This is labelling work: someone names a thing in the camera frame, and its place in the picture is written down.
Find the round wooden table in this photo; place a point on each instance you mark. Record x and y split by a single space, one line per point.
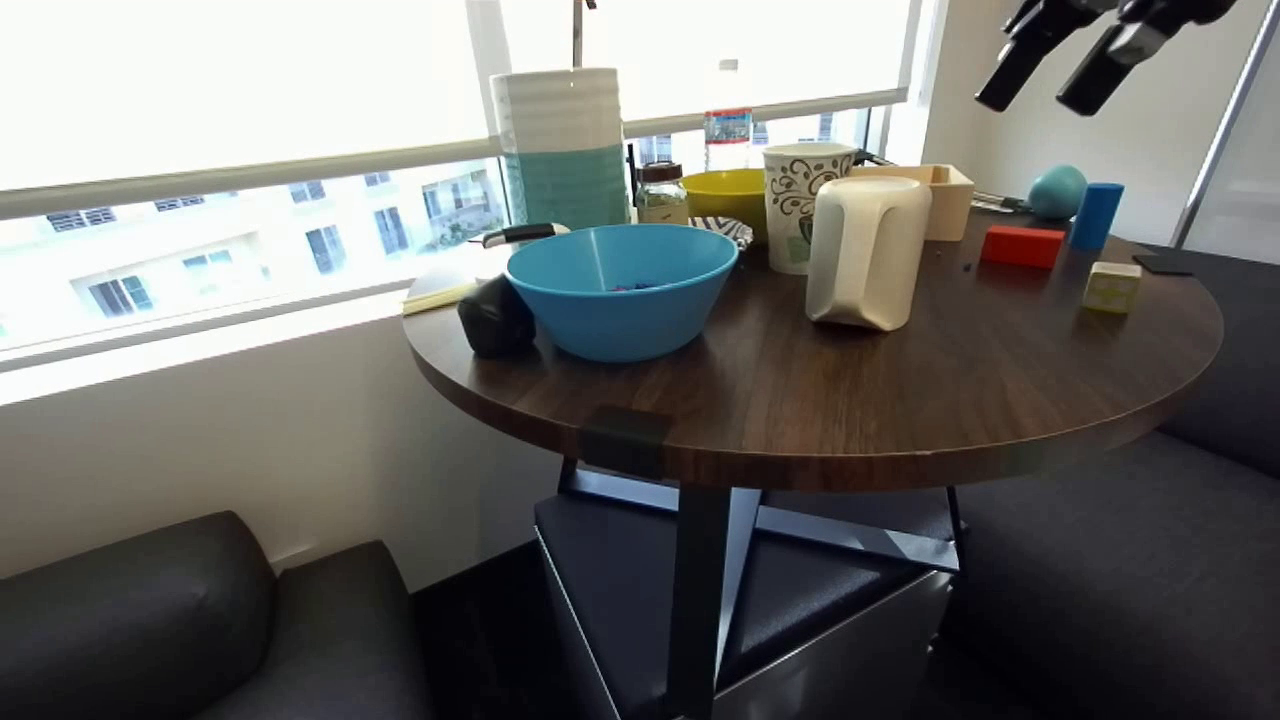
677 556

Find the small cream cube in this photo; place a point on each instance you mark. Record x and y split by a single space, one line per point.
1112 286

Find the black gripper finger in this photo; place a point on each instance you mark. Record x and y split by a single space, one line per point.
1030 32
1111 62

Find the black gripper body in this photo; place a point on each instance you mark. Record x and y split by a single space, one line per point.
1160 13

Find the blue plastic bowl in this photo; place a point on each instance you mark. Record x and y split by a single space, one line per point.
626 288

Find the black armchair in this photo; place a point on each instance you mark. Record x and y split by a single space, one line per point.
188 623

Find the white teal tall container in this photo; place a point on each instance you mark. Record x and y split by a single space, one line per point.
562 144

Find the yellow bowl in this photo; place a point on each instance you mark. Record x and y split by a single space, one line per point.
733 194

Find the black ladle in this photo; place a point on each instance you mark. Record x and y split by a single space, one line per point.
495 315

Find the white ceramic mug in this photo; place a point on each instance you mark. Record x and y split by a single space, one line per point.
865 248

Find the wooden box tray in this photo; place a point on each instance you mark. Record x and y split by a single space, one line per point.
950 194

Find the black sofa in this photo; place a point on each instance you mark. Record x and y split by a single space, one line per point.
1147 582

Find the red block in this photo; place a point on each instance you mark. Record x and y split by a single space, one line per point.
1023 245

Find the blue block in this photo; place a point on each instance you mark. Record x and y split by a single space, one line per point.
1092 222

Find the teal measuring scoop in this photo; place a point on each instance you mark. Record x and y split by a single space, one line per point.
1052 197

